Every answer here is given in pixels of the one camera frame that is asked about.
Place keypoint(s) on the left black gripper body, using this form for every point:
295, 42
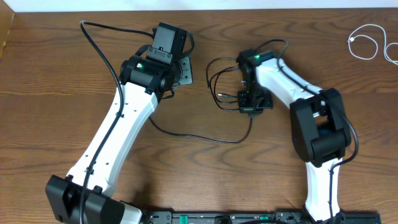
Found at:
186, 72

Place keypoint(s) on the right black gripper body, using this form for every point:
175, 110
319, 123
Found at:
254, 100

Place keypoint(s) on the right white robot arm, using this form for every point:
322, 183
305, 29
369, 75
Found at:
320, 129

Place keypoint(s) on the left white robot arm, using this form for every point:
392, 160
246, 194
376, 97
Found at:
85, 194

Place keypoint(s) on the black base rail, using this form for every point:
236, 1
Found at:
279, 216

